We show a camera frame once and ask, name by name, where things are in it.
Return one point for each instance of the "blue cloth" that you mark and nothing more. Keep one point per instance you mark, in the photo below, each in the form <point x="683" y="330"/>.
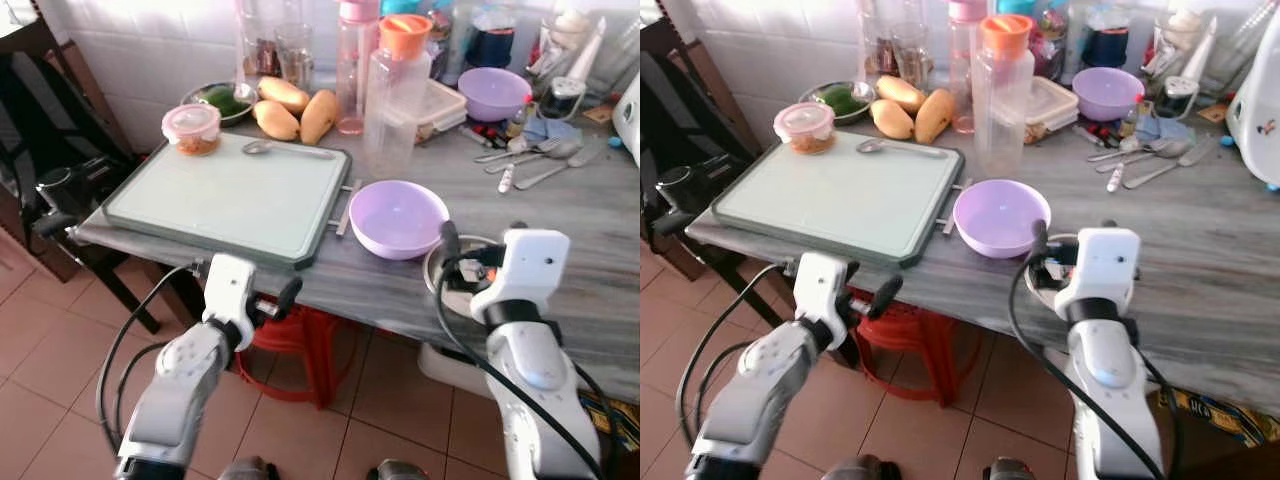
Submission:
<point x="1165" y="127"/>
<point x="550" y="128"/>

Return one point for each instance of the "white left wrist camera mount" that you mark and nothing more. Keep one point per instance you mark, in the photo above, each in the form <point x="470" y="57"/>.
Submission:
<point x="820" y="290"/>
<point x="228" y="290"/>

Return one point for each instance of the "white plastic bin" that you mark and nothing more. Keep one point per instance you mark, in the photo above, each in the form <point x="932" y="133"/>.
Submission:
<point x="445" y="370"/>

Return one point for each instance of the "clear glass tumbler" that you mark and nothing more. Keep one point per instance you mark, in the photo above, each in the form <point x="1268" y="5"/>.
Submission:
<point x="912" y="58"/>
<point x="295" y="60"/>

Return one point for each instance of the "clear food container white lid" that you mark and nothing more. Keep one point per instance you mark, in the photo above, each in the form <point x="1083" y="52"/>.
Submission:
<point x="1055" y="100"/>
<point x="445" y="105"/>

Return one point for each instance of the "steel plate with greens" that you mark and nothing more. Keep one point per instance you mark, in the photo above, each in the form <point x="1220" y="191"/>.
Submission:
<point x="225" y="100"/>
<point x="840" y="98"/>

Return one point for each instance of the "tall glass jar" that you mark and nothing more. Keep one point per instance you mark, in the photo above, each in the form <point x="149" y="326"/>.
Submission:
<point x="262" y="55"/>
<point x="880" y="55"/>

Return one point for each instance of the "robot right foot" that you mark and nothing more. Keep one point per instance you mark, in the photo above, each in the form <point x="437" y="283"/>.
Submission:
<point x="1012" y="471"/>
<point x="402" y="471"/>

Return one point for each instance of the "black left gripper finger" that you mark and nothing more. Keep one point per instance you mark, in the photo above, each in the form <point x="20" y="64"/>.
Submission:
<point x="290" y="296"/>
<point x="886" y="296"/>

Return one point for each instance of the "colourful patterned cloth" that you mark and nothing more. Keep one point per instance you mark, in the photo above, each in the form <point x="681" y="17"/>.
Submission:
<point x="622" y="420"/>
<point x="1220" y="415"/>

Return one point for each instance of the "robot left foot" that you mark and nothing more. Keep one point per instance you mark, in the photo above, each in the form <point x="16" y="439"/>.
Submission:
<point x="852" y="470"/>
<point x="250" y="470"/>

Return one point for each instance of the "round container pink lid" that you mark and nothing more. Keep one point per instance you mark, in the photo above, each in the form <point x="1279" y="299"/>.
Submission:
<point x="190" y="125"/>
<point x="803" y="123"/>

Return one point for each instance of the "glass jar with clamp lid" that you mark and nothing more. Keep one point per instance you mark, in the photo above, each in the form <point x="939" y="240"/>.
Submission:
<point x="1178" y="98"/>
<point x="562" y="98"/>

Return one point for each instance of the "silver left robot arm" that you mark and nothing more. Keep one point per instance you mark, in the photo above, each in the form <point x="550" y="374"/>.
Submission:
<point x="175" y="390"/>
<point x="755" y="395"/>

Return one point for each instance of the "green rimmed white tray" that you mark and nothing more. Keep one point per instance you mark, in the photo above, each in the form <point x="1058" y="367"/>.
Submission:
<point x="840" y="195"/>
<point x="220" y="195"/>

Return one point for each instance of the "pink plastic bottle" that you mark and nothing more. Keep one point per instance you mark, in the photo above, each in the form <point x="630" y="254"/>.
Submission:
<point x="965" y="60"/>
<point x="357" y="70"/>

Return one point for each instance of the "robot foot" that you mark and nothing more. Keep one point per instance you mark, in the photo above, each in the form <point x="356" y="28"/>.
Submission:
<point x="1012" y="471"/>
<point x="852" y="470"/>
<point x="250" y="470"/>
<point x="402" y="471"/>

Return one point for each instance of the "black chair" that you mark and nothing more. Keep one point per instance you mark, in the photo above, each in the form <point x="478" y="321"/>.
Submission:
<point x="50" y="110"/>
<point x="680" y="110"/>

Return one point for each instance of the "small steel bowl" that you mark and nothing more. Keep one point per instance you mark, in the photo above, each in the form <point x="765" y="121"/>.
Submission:
<point x="458" y="297"/>
<point x="1042" y="292"/>

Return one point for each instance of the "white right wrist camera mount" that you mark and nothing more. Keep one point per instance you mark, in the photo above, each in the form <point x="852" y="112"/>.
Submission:
<point x="530" y="265"/>
<point x="1105" y="265"/>

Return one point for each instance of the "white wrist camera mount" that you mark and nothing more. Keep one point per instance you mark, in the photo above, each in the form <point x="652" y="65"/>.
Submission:
<point x="228" y="290"/>
<point x="820" y="290"/>
<point x="1105" y="265"/>
<point x="530" y="265"/>

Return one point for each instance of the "purple plastic bowl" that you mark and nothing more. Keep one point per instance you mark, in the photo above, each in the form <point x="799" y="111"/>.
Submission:
<point x="493" y="95"/>
<point x="395" y="220"/>
<point x="1000" y="215"/>
<point x="1107" y="95"/>

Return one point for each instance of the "steel spoon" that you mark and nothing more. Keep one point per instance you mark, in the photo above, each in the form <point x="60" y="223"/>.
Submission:
<point x="870" y="146"/>
<point x="1155" y="146"/>
<point x="258" y="148"/>
<point x="545" y="147"/>
<point x="1178" y="149"/>
<point x="565" y="150"/>

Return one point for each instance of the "red plastic stool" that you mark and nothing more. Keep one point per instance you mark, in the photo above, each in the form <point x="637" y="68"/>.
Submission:
<point x="300" y="335"/>
<point x="920" y="335"/>

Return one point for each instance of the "dark blue jar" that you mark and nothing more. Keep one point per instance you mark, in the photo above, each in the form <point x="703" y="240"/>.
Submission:
<point x="1105" y="45"/>
<point x="490" y="45"/>

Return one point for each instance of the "small amber bottle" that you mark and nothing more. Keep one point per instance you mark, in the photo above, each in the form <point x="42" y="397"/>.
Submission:
<point x="1130" y="120"/>
<point x="517" y="122"/>

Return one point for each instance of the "clear bottle orange lid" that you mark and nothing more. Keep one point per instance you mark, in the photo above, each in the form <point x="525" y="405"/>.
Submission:
<point x="397" y="100"/>
<point x="1003" y="100"/>

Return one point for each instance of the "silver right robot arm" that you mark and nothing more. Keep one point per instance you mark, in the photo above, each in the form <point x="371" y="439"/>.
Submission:
<point x="1105" y="370"/>
<point x="540" y="370"/>

